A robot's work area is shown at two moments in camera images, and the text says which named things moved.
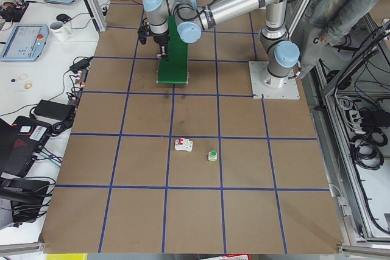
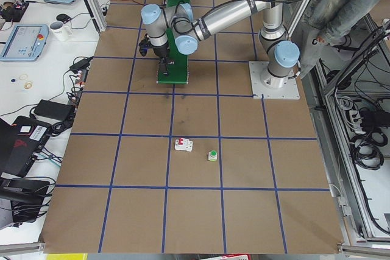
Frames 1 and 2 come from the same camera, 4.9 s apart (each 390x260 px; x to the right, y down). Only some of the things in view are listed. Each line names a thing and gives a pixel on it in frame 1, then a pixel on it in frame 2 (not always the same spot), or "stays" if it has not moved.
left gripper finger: x=164 y=56 to x=168 y=63
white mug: x=59 y=31 stays
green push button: x=212 y=156 stays
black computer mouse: x=63 y=17 stays
